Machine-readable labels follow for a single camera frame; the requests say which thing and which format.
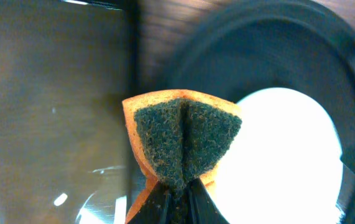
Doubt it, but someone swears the black rectangular water tray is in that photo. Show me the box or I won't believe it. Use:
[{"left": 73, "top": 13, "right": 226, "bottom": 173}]
[{"left": 0, "top": 1, "right": 132, "bottom": 223}]

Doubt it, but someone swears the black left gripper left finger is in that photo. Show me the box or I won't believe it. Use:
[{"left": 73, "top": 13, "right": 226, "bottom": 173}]
[{"left": 127, "top": 182, "right": 172, "bottom": 224}]

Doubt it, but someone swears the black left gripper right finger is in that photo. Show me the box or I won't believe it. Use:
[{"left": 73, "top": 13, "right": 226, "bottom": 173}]
[{"left": 186, "top": 179, "right": 229, "bottom": 224}]

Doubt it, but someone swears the orange sponge with green scourer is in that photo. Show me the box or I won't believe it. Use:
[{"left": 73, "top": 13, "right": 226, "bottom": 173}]
[{"left": 122, "top": 90, "right": 242, "bottom": 223}]

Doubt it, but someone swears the light blue plate with sauce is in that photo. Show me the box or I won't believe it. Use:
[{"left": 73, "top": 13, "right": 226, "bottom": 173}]
[{"left": 214, "top": 88, "right": 343, "bottom": 224}]

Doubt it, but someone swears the round black serving tray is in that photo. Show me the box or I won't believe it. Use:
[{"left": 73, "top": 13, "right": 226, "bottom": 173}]
[{"left": 159, "top": 1, "right": 355, "bottom": 223}]

